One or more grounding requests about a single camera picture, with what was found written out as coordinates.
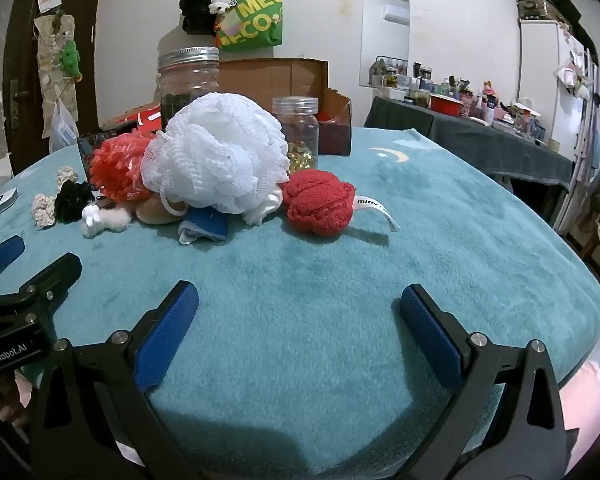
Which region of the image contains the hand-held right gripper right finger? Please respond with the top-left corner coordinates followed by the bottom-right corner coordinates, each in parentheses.
top-left (399, 283), bottom-right (568, 480)

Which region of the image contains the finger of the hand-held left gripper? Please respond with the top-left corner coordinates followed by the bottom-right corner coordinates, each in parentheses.
top-left (0, 235), bottom-right (27, 277)
top-left (0, 252), bottom-right (83, 328)

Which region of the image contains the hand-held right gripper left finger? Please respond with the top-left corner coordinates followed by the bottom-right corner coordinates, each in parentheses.
top-left (30, 280), bottom-right (206, 480)

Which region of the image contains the cream crochet scrunchie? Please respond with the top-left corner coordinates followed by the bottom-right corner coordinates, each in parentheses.
top-left (32, 165), bottom-right (81, 231)

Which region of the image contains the black scrunchie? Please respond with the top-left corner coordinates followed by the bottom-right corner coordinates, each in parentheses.
top-left (54, 180), bottom-right (97, 224)

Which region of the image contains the white plush rabbit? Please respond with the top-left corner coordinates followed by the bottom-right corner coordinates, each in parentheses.
top-left (81, 203), bottom-right (132, 237)

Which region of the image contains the blue cloth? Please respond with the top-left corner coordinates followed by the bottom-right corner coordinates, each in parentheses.
top-left (177, 207), bottom-right (229, 246)

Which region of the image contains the beige round powder puff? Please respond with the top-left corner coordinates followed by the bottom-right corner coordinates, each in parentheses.
top-left (136, 194), bottom-right (188, 223)

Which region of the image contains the coral mesh bath pouf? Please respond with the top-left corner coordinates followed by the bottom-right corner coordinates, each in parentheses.
top-left (89, 129), bottom-right (168, 201)

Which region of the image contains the white cloth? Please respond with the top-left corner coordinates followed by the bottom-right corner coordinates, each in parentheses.
top-left (242, 187), bottom-right (285, 226)

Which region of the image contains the red plush rabbit towel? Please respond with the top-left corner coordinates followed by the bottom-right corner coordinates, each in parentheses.
top-left (280, 170), bottom-right (401, 237)

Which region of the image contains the white mesh bath pouf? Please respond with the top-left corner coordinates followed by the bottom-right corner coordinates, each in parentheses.
top-left (141, 92), bottom-right (291, 213)

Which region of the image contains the cardboard box red lining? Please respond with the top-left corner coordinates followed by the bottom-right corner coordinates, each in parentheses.
top-left (97, 57), bottom-right (353, 158)

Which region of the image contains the person's left hand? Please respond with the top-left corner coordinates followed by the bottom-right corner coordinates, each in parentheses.
top-left (0, 369), bottom-right (32, 428)

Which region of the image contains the clear plastic bag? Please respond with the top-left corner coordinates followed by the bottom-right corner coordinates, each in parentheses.
top-left (49, 100), bottom-right (80, 153)

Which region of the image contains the dark brown door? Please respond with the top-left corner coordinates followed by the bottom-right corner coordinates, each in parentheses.
top-left (2, 0), bottom-right (106, 176)

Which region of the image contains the beige hanging organizer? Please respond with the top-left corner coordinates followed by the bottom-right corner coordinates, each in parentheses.
top-left (34, 12), bottom-right (83, 111)

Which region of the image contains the green plush frog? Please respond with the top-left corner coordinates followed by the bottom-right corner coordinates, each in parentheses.
top-left (60, 40), bottom-right (83, 81)

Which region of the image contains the table with dark cloth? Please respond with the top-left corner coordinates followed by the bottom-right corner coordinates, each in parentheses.
top-left (364, 95), bottom-right (573, 196)

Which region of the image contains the red tub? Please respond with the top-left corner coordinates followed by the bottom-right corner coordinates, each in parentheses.
top-left (430, 94), bottom-right (463, 116)

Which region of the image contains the small jar of gold beads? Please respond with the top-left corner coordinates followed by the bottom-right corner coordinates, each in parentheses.
top-left (272, 96), bottom-right (321, 175)

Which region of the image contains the large glass jar metal lid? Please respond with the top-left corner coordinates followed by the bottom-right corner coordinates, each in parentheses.
top-left (157, 46), bottom-right (222, 131)

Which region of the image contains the row of bottles and cosmetics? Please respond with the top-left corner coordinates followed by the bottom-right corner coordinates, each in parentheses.
top-left (370, 55), bottom-right (551, 143)

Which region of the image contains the white refrigerator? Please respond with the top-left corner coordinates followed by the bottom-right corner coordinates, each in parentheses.
top-left (517, 15), bottom-right (600, 221)

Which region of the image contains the black bag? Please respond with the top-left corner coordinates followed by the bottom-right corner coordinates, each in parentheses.
top-left (178, 0), bottom-right (228, 37)

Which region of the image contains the green yellow package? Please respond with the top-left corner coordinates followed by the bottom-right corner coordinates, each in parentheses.
top-left (216, 0), bottom-right (285, 51)

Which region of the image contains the dark storage case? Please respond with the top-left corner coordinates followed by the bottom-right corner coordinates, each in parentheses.
top-left (516, 0), bottom-right (586, 23)

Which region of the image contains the wall mirror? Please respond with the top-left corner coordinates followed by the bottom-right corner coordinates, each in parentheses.
top-left (358, 0), bottom-right (411, 90)

